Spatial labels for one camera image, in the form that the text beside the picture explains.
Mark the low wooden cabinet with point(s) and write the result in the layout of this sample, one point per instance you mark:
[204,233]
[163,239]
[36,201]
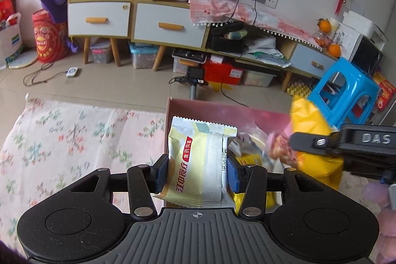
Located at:
[297,53]

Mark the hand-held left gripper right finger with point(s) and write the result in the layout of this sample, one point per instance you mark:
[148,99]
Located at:
[233,174]

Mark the pink floral cloth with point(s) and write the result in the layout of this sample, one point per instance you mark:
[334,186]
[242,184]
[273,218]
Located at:
[247,13]

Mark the red gift bag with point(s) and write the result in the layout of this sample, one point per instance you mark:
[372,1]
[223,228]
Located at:
[6,10]

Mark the white round disc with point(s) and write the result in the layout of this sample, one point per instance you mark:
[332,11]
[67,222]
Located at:
[23,60]

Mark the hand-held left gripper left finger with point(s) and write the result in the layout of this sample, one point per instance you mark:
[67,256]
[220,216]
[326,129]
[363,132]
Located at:
[162,172]

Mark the pink cardboard box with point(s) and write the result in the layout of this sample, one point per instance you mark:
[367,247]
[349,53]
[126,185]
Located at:
[216,111]

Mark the white shopping bag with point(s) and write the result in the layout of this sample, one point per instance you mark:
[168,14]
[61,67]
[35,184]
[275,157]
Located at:
[10,41]

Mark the floral tablecloth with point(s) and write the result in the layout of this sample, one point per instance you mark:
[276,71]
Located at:
[62,134]

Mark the plain yellow snack packet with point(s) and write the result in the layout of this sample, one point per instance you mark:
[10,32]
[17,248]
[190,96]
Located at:
[309,118]

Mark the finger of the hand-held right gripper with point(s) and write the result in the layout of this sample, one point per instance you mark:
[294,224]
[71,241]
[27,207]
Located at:
[309,143]

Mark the green patterned pouch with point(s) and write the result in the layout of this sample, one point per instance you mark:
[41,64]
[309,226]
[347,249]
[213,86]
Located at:
[238,34]

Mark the blue-lid storage bin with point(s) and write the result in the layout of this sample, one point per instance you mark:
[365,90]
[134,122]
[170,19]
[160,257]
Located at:
[144,56]

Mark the black case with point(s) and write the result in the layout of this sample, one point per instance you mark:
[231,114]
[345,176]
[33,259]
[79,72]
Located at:
[225,45]

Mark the white cabinet drawer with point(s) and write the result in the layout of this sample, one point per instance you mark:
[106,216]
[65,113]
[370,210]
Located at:
[170,24]

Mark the pile of papers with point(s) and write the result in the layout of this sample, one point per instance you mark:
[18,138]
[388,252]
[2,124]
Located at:
[266,49]

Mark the clear bag of oranges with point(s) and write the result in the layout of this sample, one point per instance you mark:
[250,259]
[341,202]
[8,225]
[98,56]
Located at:
[322,39]

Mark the yellow paper sheet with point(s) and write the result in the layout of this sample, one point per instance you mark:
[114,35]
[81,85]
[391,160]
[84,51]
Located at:
[221,87]

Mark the blue plastic stool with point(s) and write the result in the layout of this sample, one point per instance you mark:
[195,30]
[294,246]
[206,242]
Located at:
[346,87]

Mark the white printer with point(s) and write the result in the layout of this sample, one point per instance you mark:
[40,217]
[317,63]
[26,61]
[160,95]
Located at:
[365,26]

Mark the tan and cream snack packet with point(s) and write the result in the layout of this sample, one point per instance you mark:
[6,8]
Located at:
[198,165]

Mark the red cardboard box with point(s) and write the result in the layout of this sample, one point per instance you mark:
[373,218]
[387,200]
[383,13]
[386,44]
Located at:
[222,72]

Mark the person's right hand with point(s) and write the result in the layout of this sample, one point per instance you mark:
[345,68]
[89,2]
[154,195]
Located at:
[386,236]

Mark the white power adapter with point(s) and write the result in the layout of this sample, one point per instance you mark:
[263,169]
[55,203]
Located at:
[73,72]

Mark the pink nougat clear packet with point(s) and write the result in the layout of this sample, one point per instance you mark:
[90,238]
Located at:
[281,148]

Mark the red printed package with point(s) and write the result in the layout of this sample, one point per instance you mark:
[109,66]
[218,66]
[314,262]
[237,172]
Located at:
[385,90]

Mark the low clear storage bin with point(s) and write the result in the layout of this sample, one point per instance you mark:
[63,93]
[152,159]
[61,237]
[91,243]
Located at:
[260,78]

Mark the pale blue drawer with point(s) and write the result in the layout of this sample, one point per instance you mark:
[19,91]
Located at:
[312,60]

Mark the storage bin with dark contents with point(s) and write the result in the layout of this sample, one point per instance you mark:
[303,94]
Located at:
[188,61]

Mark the white drawer with round lock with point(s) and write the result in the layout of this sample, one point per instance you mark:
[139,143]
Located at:
[99,19]

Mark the orange fruit with leaves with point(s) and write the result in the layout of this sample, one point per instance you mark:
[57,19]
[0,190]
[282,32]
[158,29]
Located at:
[324,26]

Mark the single wall power outlet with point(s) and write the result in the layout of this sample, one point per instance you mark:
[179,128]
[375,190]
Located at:
[272,1]

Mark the yellow bumpy tray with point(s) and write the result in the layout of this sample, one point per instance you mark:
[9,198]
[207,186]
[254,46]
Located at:
[298,87]

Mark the black camera on stand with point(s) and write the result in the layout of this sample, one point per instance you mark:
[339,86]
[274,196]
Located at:
[195,73]

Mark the black flat box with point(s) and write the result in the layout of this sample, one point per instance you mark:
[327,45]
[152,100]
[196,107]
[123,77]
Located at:
[222,29]

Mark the red round gift bucket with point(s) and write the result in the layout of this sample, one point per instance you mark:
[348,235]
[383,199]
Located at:
[49,38]

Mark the black and white appliance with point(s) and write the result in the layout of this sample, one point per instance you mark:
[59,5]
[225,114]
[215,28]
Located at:
[366,52]

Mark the round orange fruit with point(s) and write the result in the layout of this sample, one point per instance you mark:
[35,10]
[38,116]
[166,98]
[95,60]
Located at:
[334,50]

